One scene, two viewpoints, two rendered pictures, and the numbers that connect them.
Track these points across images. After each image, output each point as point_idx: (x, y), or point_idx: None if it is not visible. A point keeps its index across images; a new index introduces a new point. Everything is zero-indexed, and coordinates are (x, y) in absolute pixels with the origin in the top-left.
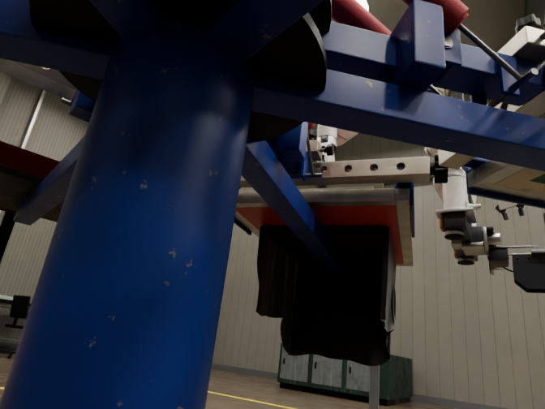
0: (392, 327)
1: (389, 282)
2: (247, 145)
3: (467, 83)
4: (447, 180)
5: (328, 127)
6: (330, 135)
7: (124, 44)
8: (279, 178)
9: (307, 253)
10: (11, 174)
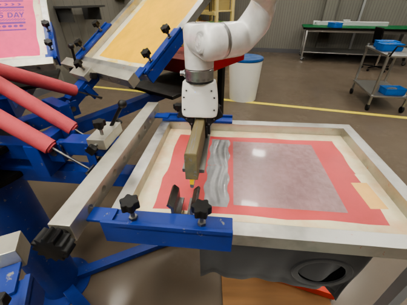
0: (306, 286)
1: (254, 256)
2: (19, 179)
3: None
4: (54, 260)
5: (184, 55)
6: (186, 69)
7: None
8: (61, 178)
9: None
10: (138, 90)
